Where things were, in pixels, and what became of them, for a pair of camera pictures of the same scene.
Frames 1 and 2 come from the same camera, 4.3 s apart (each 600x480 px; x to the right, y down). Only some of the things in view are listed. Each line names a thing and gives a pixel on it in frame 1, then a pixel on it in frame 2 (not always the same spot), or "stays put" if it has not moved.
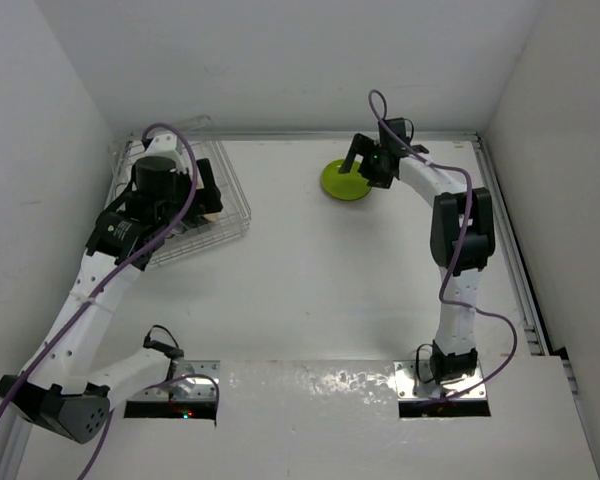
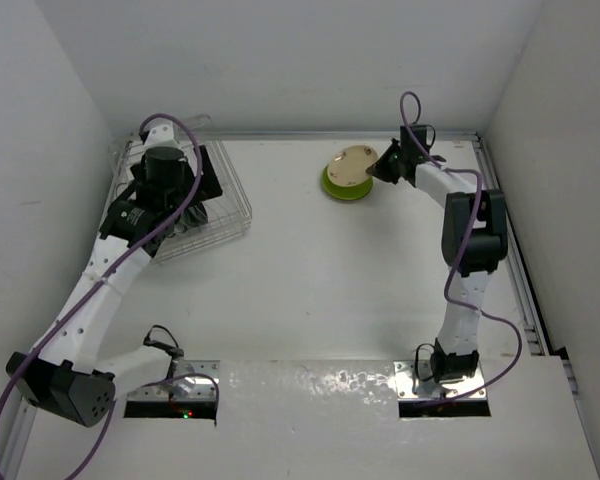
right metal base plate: (413, 383) stays put
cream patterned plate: (213, 217) → (348, 165)
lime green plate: (344, 185) stays put
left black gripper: (204, 199) stays put
